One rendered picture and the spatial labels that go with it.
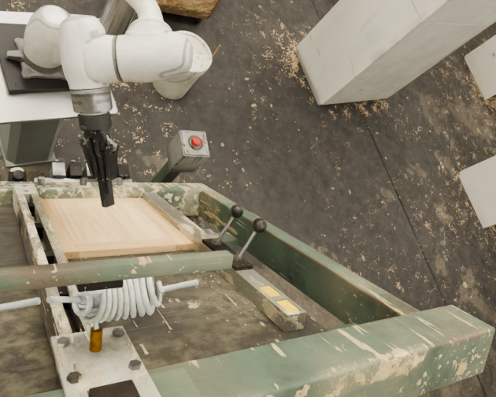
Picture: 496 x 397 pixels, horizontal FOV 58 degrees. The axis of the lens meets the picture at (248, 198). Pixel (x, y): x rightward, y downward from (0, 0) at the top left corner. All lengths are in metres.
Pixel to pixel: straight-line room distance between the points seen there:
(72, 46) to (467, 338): 0.97
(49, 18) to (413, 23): 2.23
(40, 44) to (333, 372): 1.55
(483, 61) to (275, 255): 4.88
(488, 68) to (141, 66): 5.19
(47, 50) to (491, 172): 3.87
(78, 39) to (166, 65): 0.19
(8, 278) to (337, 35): 3.34
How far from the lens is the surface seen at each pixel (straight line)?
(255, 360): 0.68
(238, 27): 3.82
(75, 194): 1.68
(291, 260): 1.31
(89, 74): 1.08
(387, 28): 3.37
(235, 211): 1.22
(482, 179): 4.73
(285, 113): 3.58
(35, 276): 0.52
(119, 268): 0.54
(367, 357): 0.75
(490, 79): 5.94
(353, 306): 1.15
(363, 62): 3.49
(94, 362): 0.64
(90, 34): 1.08
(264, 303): 1.01
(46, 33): 1.85
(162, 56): 1.04
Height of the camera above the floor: 2.45
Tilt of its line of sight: 54 degrees down
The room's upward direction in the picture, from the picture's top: 55 degrees clockwise
